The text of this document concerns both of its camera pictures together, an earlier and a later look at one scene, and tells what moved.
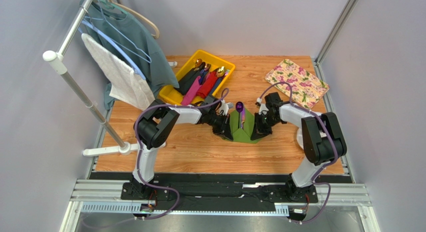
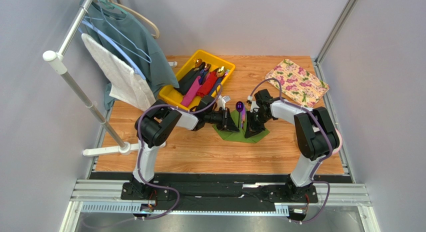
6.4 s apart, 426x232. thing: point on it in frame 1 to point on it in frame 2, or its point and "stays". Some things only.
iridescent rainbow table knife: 242,117 stays
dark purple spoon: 239,107 stays
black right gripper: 260,129 to 252,120
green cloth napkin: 239,134 stays
